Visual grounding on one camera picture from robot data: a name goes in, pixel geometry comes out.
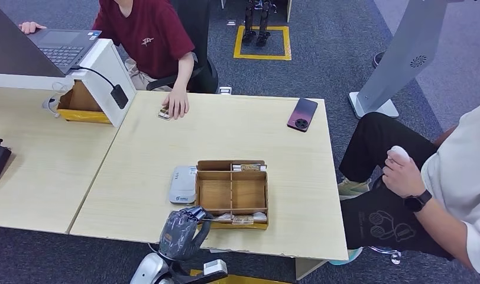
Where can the white kiosk stand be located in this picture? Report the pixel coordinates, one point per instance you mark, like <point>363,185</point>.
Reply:
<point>404,55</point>

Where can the white desk leg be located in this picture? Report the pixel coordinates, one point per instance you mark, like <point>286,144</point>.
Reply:
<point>308,268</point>

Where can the yellow floor tape square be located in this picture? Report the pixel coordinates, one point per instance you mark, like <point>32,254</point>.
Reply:
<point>262,57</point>

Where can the person's right hand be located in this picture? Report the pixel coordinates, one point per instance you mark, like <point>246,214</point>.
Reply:
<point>31,26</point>

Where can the dark grey laptop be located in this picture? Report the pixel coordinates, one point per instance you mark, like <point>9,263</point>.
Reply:
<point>48,47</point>

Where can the person's left forearm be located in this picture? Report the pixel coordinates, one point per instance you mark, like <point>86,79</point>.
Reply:
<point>447,235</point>
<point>185,70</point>

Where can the small white floor box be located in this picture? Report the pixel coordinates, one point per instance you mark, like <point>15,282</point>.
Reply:
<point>225,90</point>

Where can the olive shoe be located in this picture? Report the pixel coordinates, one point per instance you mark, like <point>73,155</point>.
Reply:
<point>353,188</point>

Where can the black humanoid robot legs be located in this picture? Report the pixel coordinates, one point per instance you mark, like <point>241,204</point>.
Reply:
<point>257,23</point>

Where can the person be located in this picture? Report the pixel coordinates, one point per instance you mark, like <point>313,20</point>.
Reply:
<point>455,168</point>
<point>146,35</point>

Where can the wooden compartment organiser box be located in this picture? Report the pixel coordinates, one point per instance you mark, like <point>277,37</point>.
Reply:
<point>232,192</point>

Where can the white handheld clicker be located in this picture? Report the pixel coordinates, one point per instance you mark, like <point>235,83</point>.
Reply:
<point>398,153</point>

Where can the white card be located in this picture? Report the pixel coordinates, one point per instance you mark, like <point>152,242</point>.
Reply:
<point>259,216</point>
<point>236,167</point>

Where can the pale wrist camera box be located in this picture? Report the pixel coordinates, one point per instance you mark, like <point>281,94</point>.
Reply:
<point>214,268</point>

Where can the black office chair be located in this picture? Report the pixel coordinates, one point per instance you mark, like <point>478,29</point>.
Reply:
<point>202,39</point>

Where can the person's left hand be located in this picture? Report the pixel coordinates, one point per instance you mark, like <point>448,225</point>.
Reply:
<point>402,178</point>
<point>176,102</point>

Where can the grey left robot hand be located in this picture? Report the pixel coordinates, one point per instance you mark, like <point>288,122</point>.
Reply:
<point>181,235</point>

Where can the maroon smartphone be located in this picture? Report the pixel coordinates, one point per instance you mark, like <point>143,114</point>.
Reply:
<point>302,114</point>

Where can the cardboard box with yellow tape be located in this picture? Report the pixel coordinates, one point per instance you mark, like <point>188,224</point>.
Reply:
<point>81,104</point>

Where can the chrome chair base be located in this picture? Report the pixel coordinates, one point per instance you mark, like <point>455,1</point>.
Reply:
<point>390,255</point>

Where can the black wristwatch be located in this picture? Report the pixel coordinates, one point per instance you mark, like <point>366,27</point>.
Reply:
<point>418,200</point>

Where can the black USB hub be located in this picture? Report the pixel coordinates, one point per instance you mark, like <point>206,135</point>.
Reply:
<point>119,97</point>

